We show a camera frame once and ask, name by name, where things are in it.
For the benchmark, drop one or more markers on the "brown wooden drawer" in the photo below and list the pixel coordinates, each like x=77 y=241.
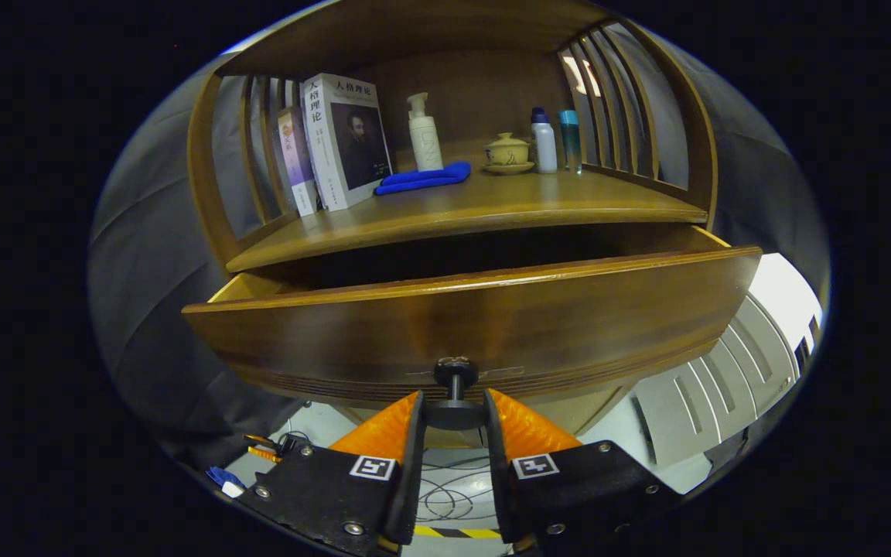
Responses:
x=492 y=325

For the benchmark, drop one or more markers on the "yellow black floor tape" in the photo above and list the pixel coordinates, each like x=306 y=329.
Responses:
x=453 y=532

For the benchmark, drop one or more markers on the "brown wooden cabinet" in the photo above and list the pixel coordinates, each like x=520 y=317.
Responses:
x=476 y=77

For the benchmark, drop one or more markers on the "white portrait cover book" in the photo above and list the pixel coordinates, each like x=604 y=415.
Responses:
x=353 y=147

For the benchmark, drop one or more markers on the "white pump bottle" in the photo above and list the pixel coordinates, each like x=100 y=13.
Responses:
x=425 y=143

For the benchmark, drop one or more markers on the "blue white object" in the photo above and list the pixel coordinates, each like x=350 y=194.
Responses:
x=223 y=478

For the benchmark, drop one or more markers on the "clear teal bottle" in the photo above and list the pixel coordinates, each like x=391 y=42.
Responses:
x=570 y=143

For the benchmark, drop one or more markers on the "blue folded cloth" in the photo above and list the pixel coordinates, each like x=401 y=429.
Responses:
x=422 y=179

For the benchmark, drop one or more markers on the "yellow lidded teacup with saucer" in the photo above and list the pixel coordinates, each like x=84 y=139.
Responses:
x=507 y=152

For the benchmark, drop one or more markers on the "wooden countertop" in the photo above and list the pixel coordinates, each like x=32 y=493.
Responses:
x=492 y=205

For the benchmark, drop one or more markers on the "orange striped object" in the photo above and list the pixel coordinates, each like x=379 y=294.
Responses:
x=264 y=451

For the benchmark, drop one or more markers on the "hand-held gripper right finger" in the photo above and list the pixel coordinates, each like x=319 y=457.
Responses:
x=498 y=480

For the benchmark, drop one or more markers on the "white metal drawer unit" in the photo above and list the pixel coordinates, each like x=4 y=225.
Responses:
x=724 y=379

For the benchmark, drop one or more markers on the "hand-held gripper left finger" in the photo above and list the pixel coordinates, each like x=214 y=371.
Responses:
x=412 y=480

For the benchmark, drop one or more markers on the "white bottle with blue cap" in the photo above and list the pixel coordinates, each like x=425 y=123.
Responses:
x=544 y=147

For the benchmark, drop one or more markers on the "black drawer knob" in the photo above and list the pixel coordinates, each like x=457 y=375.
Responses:
x=455 y=414

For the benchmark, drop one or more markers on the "purple book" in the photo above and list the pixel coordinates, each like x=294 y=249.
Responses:
x=296 y=155

